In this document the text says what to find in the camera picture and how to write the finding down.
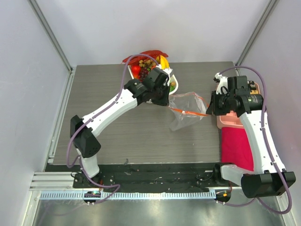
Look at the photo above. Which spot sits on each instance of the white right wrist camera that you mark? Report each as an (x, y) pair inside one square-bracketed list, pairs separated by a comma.
[(222, 81)]

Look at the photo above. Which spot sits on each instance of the red lobster toy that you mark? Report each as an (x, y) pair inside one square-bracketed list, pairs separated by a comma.
[(145, 56)]

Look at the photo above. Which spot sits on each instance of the aluminium frame rail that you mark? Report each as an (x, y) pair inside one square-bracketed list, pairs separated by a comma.
[(42, 19)]

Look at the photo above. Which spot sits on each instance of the purple grape bunch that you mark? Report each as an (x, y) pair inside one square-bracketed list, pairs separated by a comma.
[(143, 73)]

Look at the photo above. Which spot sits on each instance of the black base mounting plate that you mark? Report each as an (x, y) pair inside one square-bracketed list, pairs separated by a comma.
[(150, 178)]

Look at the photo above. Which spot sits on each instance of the red folded cloth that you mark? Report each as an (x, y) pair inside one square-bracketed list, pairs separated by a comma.
[(235, 148)]

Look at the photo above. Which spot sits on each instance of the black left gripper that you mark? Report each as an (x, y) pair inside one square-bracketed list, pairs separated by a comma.
[(164, 101)]

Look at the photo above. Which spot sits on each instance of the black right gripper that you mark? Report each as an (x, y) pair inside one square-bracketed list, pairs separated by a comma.
[(214, 103)]

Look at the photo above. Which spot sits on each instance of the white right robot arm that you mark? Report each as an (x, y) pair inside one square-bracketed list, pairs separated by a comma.
[(269, 176)]

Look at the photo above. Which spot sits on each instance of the yellow banana bunch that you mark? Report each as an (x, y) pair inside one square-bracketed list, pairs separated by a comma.
[(162, 62)]

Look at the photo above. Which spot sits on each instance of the clear zip bag orange zipper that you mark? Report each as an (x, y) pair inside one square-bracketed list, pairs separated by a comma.
[(188, 109)]

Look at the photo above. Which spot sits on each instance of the pink plastic organizer tray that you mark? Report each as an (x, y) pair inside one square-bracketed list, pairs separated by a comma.
[(231, 120)]

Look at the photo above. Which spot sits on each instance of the white plastic fruit basket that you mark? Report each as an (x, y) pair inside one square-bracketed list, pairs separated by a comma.
[(172, 80)]

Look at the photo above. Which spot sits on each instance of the white slotted cable duct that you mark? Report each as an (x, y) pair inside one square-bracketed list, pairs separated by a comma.
[(95, 195)]

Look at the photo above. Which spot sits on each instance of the red tomato toy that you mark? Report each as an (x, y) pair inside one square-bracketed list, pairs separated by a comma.
[(135, 69)]

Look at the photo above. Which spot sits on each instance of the brown longan cluster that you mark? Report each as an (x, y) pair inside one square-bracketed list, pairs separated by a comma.
[(147, 63)]

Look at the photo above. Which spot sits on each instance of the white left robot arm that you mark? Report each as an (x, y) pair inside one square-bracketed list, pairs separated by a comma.
[(84, 131)]

